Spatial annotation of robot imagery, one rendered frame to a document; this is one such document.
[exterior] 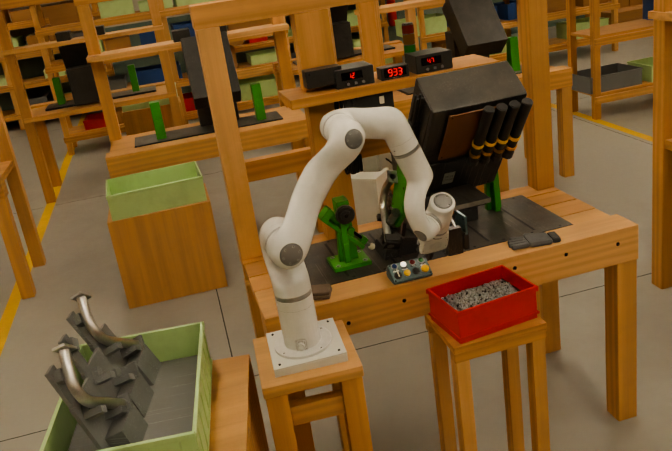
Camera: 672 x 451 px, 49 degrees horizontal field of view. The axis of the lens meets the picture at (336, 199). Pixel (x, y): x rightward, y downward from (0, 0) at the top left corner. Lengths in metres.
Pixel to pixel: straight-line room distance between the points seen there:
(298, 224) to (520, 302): 0.83
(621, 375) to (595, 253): 0.60
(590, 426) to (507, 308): 1.06
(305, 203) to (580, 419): 1.80
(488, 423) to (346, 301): 1.10
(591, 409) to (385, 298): 1.26
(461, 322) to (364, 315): 0.40
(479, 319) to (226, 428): 0.88
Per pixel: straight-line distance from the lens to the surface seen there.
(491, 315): 2.52
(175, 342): 2.58
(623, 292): 3.19
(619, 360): 3.34
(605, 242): 3.04
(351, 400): 2.41
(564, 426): 3.47
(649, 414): 3.57
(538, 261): 2.91
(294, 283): 2.29
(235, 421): 2.33
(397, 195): 2.89
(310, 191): 2.21
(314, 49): 3.00
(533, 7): 3.35
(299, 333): 2.37
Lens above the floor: 2.11
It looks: 19 degrees down
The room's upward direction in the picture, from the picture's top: 8 degrees counter-clockwise
